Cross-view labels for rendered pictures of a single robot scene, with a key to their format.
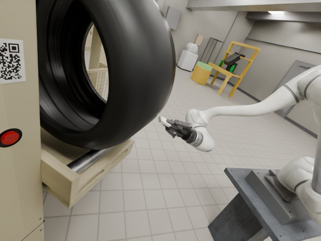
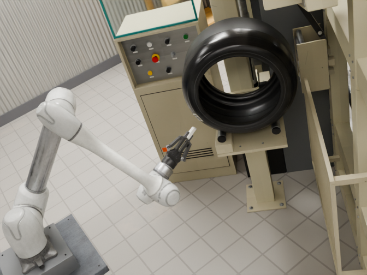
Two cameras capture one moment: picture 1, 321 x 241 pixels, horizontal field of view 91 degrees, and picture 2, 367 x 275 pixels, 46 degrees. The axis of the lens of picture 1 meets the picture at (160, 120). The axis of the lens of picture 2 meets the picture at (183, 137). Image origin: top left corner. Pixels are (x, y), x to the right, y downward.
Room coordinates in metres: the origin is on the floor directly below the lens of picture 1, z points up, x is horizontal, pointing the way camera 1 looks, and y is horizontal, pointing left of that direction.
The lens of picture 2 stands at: (2.42, 0.01, 2.26)
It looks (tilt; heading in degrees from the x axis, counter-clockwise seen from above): 35 degrees down; 182
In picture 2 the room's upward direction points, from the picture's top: 18 degrees counter-clockwise
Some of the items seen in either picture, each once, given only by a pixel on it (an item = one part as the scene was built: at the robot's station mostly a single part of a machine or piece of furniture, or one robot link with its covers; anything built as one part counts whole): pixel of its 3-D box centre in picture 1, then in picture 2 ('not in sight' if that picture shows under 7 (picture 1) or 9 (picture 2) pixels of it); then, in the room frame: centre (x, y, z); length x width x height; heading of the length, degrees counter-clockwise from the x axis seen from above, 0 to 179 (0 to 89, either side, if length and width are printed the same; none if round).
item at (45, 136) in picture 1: (74, 149); (250, 130); (0.49, 0.30, 0.80); 0.37 x 0.36 x 0.02; 76
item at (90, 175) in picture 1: (100, 160); (224, 129); (0.46, 0.17, 0.83); 0.36 x 0.09 x 0.06; 166
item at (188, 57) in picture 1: (188, 57); not in sight; (9.15, -0.17, 0.67); 0.75 x 0.62 x 1.34; 116
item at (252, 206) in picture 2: not in sight; (265, 195); (0.24, 0.34, 0.01); 0.27 x 0.27 x 0.02; 76
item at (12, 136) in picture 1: (8, 136); not in sight; (0.22, 0.28, 1.06); 0.03 x 0.02 x 0.03; 166
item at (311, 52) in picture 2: not in sight; (311, 58); (0.37, 0.72, 1.05); 0.20 x 0.15 x 0.30; 166
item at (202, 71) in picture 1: (221, 65); not in sight; (7.12, -1.46, 0.99); 1.57 x 1.37 x 1.98; 24
